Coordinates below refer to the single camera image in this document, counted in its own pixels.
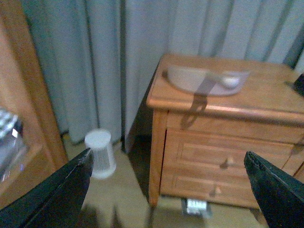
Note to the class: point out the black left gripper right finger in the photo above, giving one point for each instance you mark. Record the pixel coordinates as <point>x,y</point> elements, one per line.
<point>279,195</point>

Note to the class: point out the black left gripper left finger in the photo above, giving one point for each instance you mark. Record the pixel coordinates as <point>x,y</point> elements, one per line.
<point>56,202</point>

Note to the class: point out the beige plastic dustpan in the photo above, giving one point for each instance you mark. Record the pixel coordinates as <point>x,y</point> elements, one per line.
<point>205,82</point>

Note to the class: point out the white ribbed waste bin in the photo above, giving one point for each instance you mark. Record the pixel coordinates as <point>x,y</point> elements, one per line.
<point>99,141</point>

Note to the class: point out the power strip under nightstand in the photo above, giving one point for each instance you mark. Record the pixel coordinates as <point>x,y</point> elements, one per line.
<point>197,208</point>

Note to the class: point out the wooden nightstand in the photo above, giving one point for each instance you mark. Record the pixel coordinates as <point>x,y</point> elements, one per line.
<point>199,143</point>

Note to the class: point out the grey curtain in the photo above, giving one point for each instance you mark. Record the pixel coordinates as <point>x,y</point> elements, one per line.
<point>98,56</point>

